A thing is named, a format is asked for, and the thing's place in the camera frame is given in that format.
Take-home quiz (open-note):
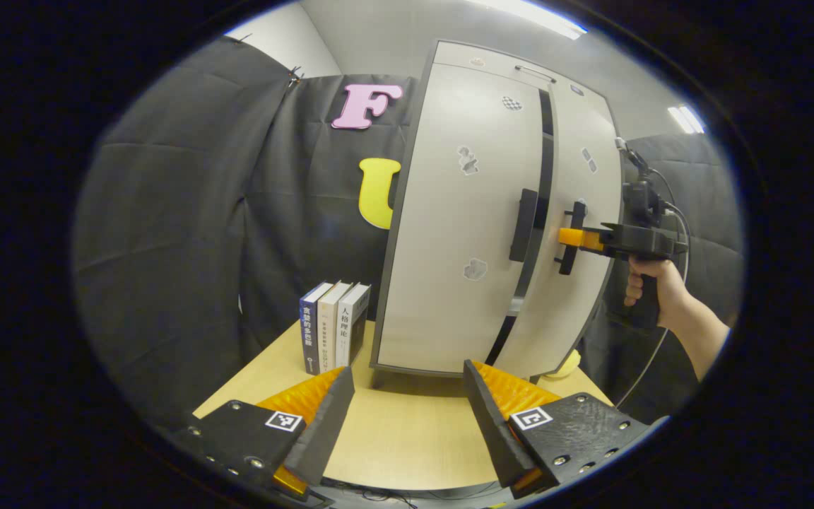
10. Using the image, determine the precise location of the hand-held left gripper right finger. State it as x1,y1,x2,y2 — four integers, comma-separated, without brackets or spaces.
462,359,651,499

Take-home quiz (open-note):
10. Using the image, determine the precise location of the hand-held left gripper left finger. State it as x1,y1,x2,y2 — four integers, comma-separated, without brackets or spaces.
167,366,356,496

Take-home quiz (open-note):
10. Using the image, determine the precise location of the beige cabinet door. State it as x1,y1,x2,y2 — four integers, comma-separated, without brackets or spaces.
377,62,555,375
492,83,623,382

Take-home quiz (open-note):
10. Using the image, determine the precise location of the beige double-door shoe cabinet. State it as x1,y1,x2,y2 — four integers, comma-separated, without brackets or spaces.
368,39,627,386

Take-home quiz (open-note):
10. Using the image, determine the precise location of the cream book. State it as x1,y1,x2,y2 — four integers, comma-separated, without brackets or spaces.
317,281,353,374

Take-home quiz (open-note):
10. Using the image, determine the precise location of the blue book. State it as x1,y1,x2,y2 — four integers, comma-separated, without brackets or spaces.
299,281,335,375

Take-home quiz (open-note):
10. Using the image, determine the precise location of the white book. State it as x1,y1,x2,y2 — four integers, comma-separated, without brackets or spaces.
335,283,372,368

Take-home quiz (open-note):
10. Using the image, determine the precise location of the small ceiling light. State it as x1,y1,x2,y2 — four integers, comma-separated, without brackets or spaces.
667,104,707,135

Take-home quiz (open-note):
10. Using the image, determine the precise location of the large ceiling light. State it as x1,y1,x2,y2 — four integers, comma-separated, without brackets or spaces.
471,0,588,40

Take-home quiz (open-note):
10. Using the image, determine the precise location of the black backdrop cloth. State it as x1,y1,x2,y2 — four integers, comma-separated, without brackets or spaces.
71,35,743,425

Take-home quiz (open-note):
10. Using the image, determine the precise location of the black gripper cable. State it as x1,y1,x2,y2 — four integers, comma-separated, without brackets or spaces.
614,136,692,409

